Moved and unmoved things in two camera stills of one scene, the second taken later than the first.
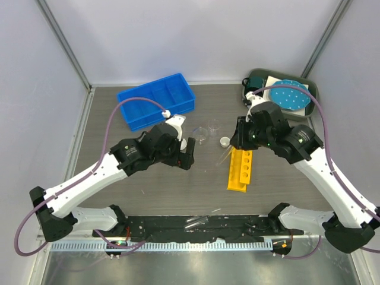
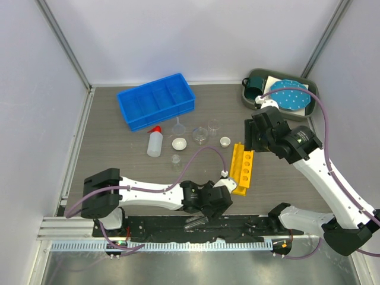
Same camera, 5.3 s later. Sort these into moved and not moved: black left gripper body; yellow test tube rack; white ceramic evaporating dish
Moved: black left gripper body
Not moved: yellow test tube rack; white ceramic evaporating dish
